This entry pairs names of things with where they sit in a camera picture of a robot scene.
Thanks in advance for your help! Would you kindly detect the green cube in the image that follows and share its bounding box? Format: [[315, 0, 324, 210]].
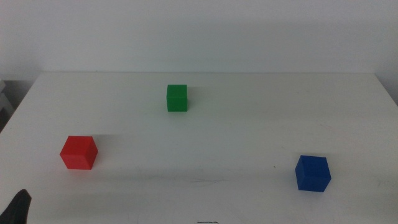
[[166, 84, 188, 113]]

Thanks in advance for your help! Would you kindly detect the blue cube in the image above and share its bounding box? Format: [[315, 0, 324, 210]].
[[295, 155, 332, 193]]

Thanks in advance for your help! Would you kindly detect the red cube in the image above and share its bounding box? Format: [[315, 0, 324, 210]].
[[59, 135, 99, 170]]

